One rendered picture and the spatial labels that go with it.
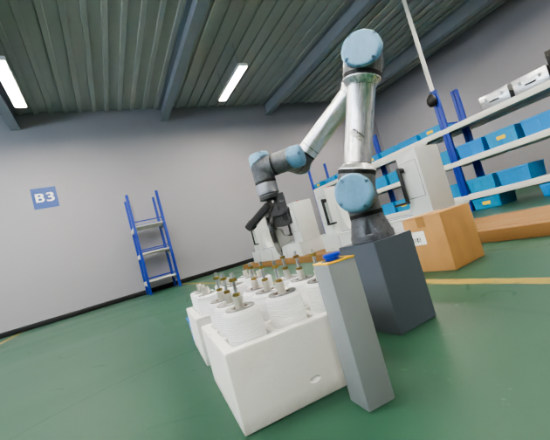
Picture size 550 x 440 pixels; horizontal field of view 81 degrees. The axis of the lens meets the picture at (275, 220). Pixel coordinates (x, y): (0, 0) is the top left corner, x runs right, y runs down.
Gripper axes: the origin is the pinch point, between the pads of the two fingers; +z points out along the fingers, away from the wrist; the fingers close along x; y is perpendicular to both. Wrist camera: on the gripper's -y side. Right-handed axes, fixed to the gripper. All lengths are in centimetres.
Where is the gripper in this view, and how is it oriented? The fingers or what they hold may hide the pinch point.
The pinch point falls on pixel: (278, 252)
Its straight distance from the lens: 111.7
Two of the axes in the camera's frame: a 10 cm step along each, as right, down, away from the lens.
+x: 1.6, 0.1, 9.9
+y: 9.5, -2.8, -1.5
